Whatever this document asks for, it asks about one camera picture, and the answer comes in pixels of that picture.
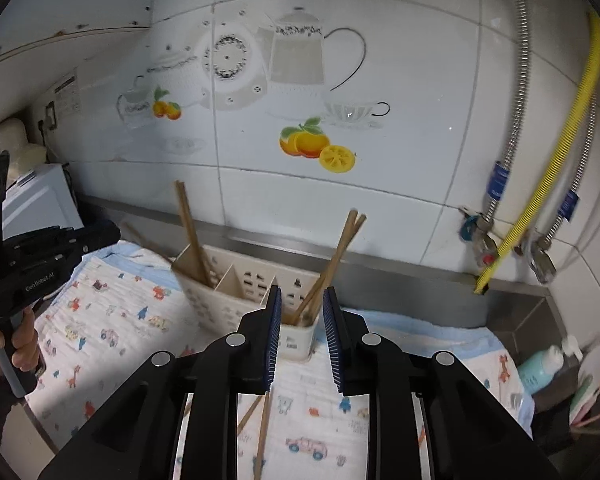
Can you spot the person's left hand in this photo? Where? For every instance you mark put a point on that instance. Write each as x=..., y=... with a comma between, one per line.
x=25, y=343

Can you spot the red handle water valve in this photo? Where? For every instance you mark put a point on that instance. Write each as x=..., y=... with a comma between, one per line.
x=475, y=230

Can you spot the white microwave oven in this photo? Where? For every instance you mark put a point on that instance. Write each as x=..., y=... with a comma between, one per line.
x=39, y=200

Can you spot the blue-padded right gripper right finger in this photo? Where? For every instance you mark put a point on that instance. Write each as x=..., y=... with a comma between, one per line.
x=367, y=364

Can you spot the black utensil cup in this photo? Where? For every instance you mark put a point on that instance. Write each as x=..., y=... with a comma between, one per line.
x=567, y=414

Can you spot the cartoon print white cloth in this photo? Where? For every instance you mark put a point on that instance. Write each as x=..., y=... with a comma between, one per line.
x=151, y=378

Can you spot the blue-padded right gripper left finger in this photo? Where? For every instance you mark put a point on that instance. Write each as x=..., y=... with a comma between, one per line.
x=242, y=362

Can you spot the teal soap bottle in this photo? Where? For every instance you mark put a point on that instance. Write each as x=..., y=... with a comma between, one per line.
x=539, y=370

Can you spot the wall power socket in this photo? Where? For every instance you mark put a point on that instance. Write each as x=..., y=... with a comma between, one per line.
x=50, y=116

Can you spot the wooden chopstick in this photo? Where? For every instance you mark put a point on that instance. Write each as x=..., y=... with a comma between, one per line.
x=344, y=239
x=186, y=232
x=248, y=414
x=332, y=267
x=136, y=237
x=320, y=279
x=192, y=232
x=263, y=432

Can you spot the metal angle valve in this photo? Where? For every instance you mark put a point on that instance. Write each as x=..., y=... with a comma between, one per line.
x=535, y=251

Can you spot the cream plastic utensil holder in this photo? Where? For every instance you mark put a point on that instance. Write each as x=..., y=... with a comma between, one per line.
x=239, y=285

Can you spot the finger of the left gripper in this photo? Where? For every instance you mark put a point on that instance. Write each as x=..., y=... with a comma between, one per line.
x=99, y=235

